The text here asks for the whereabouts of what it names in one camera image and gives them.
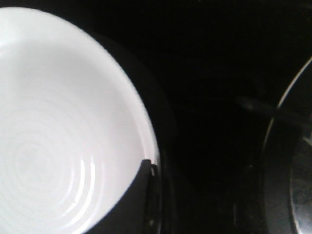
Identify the white round plate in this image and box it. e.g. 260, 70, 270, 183
0, 7, 159, 234

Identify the black right pan support grate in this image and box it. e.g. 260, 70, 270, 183
233, 60, 312, 234

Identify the black glass gas cooktop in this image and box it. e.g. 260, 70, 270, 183
81, 0, 312, 234

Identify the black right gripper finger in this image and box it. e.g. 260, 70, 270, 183
91, 159, 158, 234

